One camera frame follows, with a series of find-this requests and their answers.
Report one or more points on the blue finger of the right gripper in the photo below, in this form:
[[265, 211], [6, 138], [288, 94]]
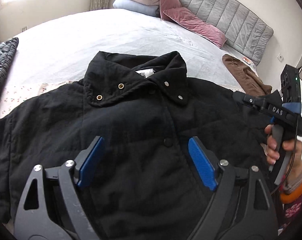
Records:
[[294, 107]]

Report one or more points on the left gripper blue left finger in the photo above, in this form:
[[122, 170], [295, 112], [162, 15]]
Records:
[[50, 206]]

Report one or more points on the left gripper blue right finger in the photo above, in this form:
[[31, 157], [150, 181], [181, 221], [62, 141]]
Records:
[[241, 206]]

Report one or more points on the black quilted jacket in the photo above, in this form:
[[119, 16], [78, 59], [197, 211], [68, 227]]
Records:
[[146, 108]]

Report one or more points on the person's right hand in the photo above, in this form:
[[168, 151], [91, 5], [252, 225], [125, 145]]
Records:
[[283, 154]]

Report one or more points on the brown garment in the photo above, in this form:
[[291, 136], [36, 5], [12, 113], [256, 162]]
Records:
[[245, 76]]

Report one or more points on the small snack packet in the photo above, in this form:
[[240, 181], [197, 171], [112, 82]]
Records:
[[248, 61]]

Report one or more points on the grey padded headboard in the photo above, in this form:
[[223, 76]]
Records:
[[244, 30]]

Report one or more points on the cherry print bed sheet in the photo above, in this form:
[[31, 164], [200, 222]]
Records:
[[14, 96]]

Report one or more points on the pink velvet pillow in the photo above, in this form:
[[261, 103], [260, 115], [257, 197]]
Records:
[[173, 11]]

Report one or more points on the wall power socket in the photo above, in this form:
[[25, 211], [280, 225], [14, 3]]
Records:
[[280, 57]]

